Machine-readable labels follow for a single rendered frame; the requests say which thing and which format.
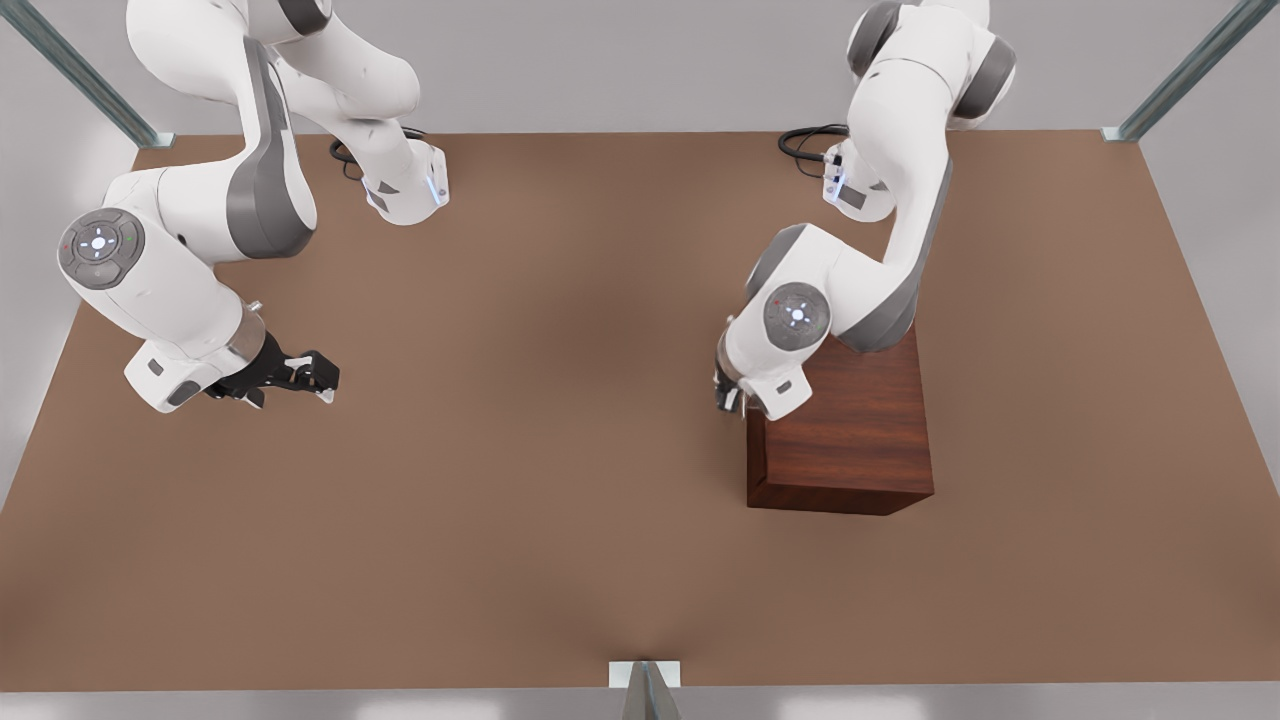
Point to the dark brown wooden box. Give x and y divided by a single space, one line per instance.
850 440

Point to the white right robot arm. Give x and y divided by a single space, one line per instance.
180 215

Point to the silver frame post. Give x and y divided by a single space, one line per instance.
75 70
647 690
1190 70

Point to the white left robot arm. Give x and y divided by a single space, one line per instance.
900 120

